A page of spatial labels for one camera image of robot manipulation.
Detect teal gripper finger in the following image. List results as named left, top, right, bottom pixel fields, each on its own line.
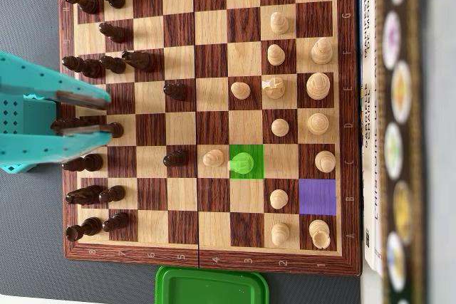
left=0, top=51, right=111, bottom=111
left=0, top=125, right=115, bottom=169

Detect white wooden knight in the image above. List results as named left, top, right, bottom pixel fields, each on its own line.
left=261, top=75, right=286, bottom=101
left=227, top=152, right=254, bottom=176

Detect dark wooden queen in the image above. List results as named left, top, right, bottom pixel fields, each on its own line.
left=51, top=117, right=103, bottom=130

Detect dark wooden bishop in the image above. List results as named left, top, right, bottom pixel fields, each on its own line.
left=62, top=153, right=104, bottom=173
left=62, top=56, right=104, bottom=79

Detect dark wooden knight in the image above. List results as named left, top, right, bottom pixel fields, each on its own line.
left=121, top=50, right=157, bottom=73
left=66, top=185, right=104, bottom=207

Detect dark wooden rook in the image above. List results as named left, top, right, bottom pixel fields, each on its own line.
left=65, top=216, right=103, bottom=243
left=61, top=0, right=100, bottom=15

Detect white wooden pawn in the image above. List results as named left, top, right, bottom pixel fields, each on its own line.
left=269, top=189, right=289, bottom=211
left=230, top=81, right=252, bottom=100
left=271, top=221, right=291, bottom=248
left=266, top=43, right=286, bottom=67
left=202, top=149, right=226, bottom=169
left=269, top=11, right=290, bottom=36
left=270, top=117, right=290, bottom=137

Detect wooden folding chessboard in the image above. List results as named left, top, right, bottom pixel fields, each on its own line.
left=56, top=0, right=363, bottom=277

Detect green plastic container lid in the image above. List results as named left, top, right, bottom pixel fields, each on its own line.
left=155, top=265, right=270, bottom=304

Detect white wooden king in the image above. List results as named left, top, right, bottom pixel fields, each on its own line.
left=306, top=72, right=331, bottom=101

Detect white wooden queen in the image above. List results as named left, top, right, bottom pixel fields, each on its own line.
left=306, top=112, right=331, bottom=137

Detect white wooden rook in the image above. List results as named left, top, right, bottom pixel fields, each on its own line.
left=308, top=219, right=332, bottom=251

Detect white book Gabrielle Chanel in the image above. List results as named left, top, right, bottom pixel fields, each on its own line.
left=361, top=0, right=375, bottom=272

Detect white book L'histoire de l'art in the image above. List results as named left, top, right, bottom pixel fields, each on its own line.
left=372, top=0, right=388, bottom=280

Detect large book with medallion cover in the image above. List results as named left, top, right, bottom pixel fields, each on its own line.
left=377, top=0, right=434, bottom=304

